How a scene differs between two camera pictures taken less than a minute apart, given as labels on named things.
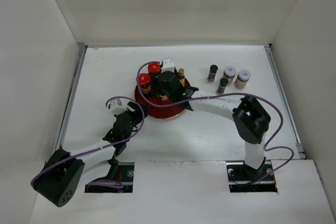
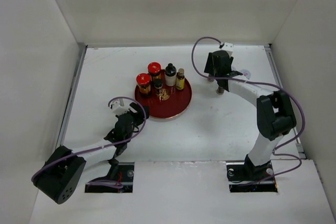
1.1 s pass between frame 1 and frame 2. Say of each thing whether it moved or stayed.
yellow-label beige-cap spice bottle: stayed
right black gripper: moved
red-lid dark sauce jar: stayed
